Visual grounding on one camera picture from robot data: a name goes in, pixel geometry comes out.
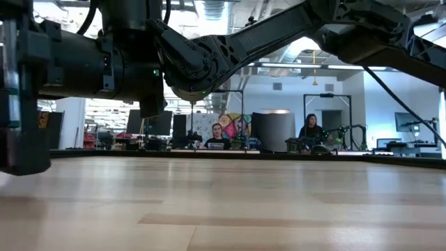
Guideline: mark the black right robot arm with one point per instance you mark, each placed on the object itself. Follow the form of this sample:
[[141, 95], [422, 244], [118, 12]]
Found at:
[[87, 66]]

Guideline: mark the black aluminium table frame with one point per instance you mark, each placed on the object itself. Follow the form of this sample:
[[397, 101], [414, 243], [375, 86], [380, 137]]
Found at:
[[244, 155]]

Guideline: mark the ceiling light strip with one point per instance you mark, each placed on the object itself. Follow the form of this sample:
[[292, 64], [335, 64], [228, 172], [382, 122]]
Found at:
[[355, 67], [289, 65]]

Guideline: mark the person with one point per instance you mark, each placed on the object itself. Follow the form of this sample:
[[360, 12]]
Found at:
[[311, 130], [216, 130]]

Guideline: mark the colourful wall painting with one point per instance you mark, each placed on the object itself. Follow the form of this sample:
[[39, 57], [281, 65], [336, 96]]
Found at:
[[235, 127]]

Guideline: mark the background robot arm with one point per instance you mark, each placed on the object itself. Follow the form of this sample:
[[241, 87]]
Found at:
[[345, 130]]

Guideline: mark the grey curved partition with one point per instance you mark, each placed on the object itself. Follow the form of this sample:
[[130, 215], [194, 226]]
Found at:
[[273, 132]]

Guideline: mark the open laptop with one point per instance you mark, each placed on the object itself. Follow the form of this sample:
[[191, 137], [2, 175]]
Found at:
[[386, 143]]

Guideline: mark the silver ventilation duct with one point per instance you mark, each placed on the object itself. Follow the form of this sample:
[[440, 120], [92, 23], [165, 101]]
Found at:
[[213, 8]]

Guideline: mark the black standing panel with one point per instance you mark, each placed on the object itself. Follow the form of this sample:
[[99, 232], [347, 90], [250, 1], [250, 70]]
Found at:
[[55, 132]]

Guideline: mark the black monitor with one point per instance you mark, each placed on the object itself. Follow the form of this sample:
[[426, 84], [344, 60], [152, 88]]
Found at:
[[163, 123], [134, 122]]

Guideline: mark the grey wall vent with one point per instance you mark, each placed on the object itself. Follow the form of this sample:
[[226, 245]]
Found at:
[[277, 86], [329, 87]]

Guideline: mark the white pillar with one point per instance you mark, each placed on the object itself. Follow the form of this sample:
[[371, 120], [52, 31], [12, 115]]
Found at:
[[71, 122]]

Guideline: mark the black gantry frame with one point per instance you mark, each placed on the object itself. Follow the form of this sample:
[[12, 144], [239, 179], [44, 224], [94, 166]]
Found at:
[[327, 95], [226, 91]]

